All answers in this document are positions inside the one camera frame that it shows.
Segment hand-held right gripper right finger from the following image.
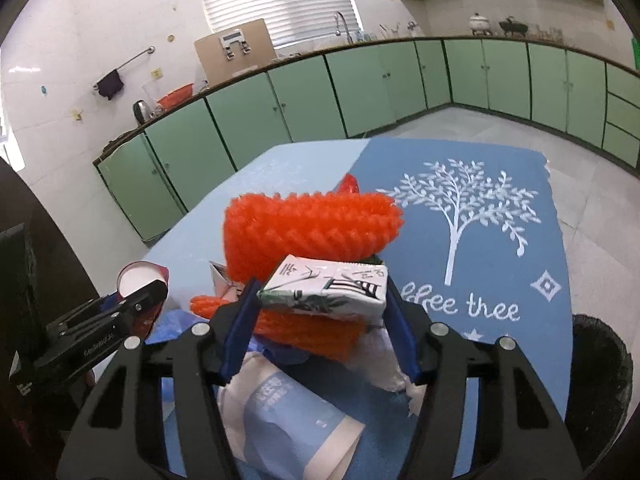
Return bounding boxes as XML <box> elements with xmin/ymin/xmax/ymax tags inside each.
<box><xmin>384</xmin><ymin>286</ymin><xmax>586</xmax><ymax>480</ymax></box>

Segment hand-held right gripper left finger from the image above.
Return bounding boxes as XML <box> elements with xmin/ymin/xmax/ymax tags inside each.
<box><xmin>55</xmin><ymin>280</ymin><xmax>261</xmax><ymax>480</ymax></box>

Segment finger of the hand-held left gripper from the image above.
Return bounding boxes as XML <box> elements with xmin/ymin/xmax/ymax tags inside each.
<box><xmin>35</xmin><ymin>280</ymin><xmax>168</xmax><ymax>378</ymax></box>

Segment red and white cup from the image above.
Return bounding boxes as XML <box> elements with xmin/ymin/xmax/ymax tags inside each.
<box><xmin>116</xmin><ymin>261</ymin><xmax>171</xmax><ymax>338</ymax></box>

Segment white printed drink carton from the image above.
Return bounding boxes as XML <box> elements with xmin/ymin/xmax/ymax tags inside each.
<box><xmin>256</xmin><ymin>255</ymin><xmax>389</xmax><ymax>322</ymax></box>

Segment bin with black bag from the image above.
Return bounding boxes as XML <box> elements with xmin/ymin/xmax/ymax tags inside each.
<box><xmin>565</xmin><ymin>314</ymin><xmax>635</xmax><ymax>468</ymax></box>

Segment crumpled white wrapper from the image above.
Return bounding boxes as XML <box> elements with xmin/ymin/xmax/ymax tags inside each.
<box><xmin>357</xmin><ymin>327</ymin><xmax>426</xmax><ymax>418</ymax></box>

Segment white flattened carton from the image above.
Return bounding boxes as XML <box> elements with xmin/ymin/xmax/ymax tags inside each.
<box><xmin>207</xmin><ymin>260</ymin><xmax>248</xmax><ymax>303</ymax></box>

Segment blue and white packet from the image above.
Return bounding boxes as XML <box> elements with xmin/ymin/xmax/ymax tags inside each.
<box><xmin>218</xmin><ymin>352</ymin><xmax>367</xmax><ymax>476</ymax></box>

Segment blue tree print mat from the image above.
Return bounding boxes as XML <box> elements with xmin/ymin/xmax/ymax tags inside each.
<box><xmin>165</xmin><ymin>137</ymin><xmax>574</xmax><ymax>480</ymax></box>

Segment large orange foam net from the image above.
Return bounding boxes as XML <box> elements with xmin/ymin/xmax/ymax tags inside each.
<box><xmin>223</xmin><ymin>191</ymin><xmax>405</xmax><ymax>283</ymax></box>

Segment light blue tablecloth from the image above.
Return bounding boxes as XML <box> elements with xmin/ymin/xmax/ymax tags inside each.
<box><xmin>140</xmin><ymin>139</ymin><xmax>371</xmax><ymax>281</ymax></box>

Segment dark hanging cloth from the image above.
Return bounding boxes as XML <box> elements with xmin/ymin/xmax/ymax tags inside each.
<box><xmin>96</xmin><ymin>71</ymin><xmax>125</xmax><ymax>100</ymax></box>

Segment red plastic basin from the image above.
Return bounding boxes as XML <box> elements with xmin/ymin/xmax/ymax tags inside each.
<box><xmin>157</xmin><ymin>84</ymin><xmax>195</xmax><ymax>108</ymax></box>

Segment green kitchen base cabinets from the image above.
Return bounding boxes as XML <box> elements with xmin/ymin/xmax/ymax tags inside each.
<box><xmin>92</xmin><ymin>37</ymin><xmax>640</xmax><ymax>243</ymax></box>

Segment brown cardboard box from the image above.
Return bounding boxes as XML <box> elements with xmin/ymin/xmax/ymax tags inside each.
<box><xmin>194</xmin><ymin>19</ymin><xmax>276</xmax><ymax>88</ymax></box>

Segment steel towel rail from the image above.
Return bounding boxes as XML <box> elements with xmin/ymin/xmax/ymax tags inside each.
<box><xmin>92</xmin><ymin>46</ymin><xmax>156</xmax><ymax>92</ymax></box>

